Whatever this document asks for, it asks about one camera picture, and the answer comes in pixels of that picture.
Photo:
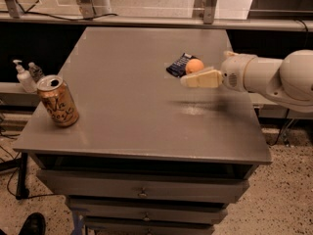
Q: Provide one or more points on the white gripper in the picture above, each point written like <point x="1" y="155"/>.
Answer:
<point x="233" y="71"/>

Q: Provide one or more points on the orange fruit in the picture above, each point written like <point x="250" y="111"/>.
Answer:
<point x="194" y="65"/>

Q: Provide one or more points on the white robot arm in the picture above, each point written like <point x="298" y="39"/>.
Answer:
<point x="287" y="82"/>

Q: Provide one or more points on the dark blue rxbar wrapper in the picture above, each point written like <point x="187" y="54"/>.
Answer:
<point x="178" y="68"/>

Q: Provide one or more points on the grey drawer cabinet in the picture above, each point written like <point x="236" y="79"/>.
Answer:
<point x="136" y="118"/>

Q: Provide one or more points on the top grey drawer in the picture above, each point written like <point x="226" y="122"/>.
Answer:
<point x="143" y="187"/>

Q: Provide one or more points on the grey drawer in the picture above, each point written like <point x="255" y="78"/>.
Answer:
<point x="143" y="187"/>
<point x="189" y="213"/>
<point x="139" y="227"/>

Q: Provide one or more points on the orange lacroix soda can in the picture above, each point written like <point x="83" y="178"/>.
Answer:
<point x="56" y="98"/>

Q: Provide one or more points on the small clear water bottle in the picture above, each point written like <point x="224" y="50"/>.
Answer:
<point x="35" y="71"/>

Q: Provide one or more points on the middle grey drawer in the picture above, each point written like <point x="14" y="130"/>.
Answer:
<point x="189" y="213"/>

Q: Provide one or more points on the white pump sanitizer bottle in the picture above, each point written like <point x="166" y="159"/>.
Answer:
<point x="24" y="77"/>

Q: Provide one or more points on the bottom grey drawer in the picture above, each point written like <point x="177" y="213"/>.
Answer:
<point x="139" y="227"/>

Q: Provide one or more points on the black metal stand leg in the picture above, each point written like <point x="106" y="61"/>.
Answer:
<point x="22" y="191"/>

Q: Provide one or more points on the black shoe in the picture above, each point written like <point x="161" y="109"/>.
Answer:
<point x="34" y="225"/>

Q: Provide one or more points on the metal bracket right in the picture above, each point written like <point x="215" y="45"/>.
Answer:
<point x="204" y="9"/>

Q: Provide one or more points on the metal bracket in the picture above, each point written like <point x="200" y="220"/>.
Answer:
<point x="86" y="8"/>
<point x="204" y="9"/>

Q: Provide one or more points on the metal bracket left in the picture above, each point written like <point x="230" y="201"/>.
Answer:
<point x="86" y="8"/>

